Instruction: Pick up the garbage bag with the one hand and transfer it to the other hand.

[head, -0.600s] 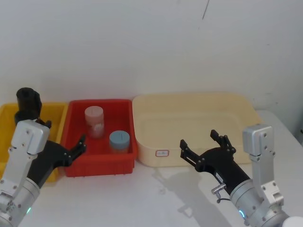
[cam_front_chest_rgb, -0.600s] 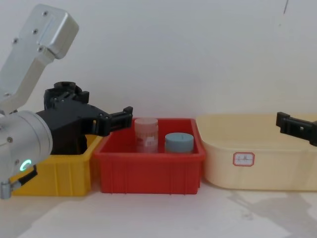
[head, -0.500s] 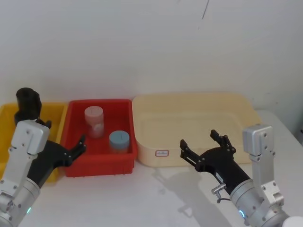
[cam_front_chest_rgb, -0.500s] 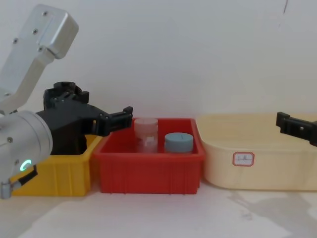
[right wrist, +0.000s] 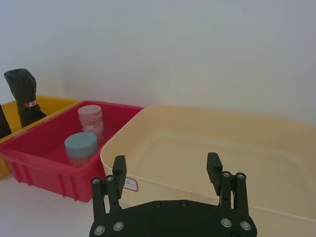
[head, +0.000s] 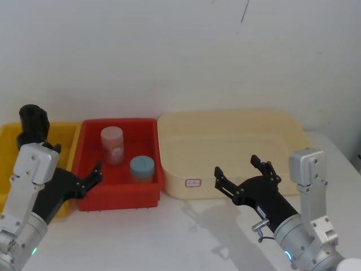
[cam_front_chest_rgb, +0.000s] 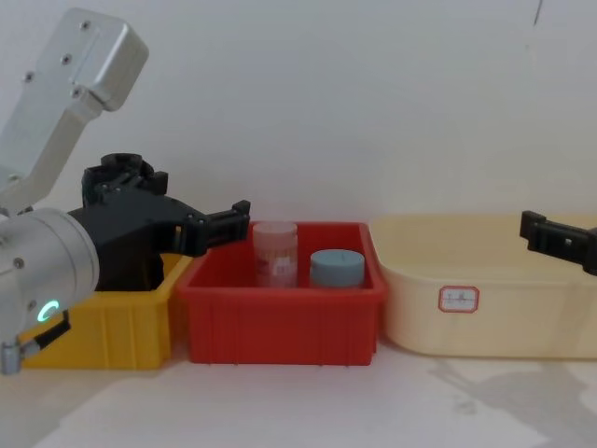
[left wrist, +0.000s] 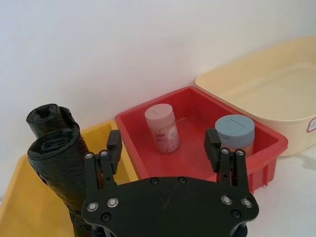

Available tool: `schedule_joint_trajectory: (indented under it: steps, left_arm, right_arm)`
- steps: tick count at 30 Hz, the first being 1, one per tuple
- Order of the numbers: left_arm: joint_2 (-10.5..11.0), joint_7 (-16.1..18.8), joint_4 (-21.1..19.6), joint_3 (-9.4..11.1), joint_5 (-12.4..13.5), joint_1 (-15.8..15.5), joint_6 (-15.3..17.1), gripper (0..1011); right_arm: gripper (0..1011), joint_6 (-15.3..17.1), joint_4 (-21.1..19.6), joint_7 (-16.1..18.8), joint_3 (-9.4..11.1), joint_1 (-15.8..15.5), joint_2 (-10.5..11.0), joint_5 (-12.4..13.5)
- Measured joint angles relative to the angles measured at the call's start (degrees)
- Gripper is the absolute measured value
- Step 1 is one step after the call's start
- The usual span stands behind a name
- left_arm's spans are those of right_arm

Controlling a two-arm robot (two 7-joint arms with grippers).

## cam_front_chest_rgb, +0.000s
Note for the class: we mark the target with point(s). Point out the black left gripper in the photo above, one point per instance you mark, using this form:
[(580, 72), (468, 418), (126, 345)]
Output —
[(126, 228)]

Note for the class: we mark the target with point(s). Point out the white label with red border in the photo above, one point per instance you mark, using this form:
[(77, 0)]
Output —
[(460, 299)]

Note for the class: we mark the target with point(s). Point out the red plastic bin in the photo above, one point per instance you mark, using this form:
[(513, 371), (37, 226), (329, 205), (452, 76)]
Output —
[(280, 322)]

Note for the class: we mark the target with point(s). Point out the clear plastic jar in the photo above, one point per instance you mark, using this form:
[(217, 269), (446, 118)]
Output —
[(275, 256)]

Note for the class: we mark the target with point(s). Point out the jar with grey-blue lid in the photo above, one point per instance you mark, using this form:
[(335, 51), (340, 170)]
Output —
[(337, 268)]

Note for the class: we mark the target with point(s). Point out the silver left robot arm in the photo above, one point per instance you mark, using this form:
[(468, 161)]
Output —
[(46, 256)]

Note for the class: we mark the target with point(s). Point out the cream plastic tub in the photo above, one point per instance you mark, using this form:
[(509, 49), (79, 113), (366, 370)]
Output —
[(513, 326)]

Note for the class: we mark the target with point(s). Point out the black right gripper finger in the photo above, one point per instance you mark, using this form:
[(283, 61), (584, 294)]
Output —
[(559, 240)]

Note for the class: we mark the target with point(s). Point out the yellow plastic bin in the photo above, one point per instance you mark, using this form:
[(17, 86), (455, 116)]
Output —
[(116, 326)]

